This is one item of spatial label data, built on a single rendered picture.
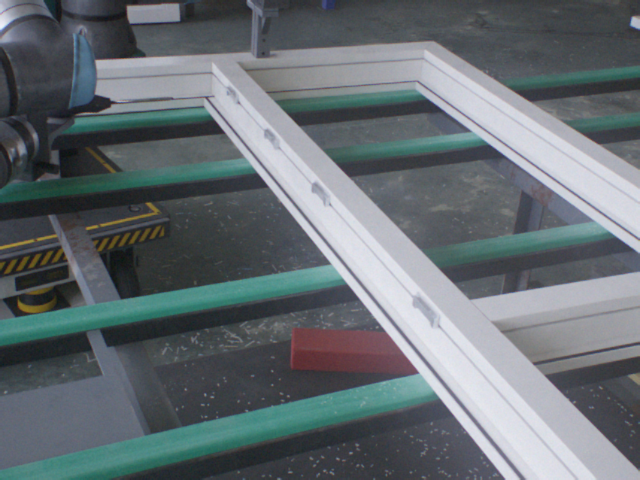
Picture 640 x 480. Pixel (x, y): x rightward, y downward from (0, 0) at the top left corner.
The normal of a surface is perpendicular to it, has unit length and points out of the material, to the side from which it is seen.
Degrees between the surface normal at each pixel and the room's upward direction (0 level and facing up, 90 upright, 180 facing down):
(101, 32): 70
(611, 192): 90
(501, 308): 0
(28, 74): 65
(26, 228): 0
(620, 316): 90
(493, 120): 90
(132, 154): 0
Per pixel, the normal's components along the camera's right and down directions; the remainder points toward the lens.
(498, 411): -0.92, 0.12
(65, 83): 0.58, 0.40
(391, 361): 0.02, 0.47
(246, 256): 0.07, -0.88
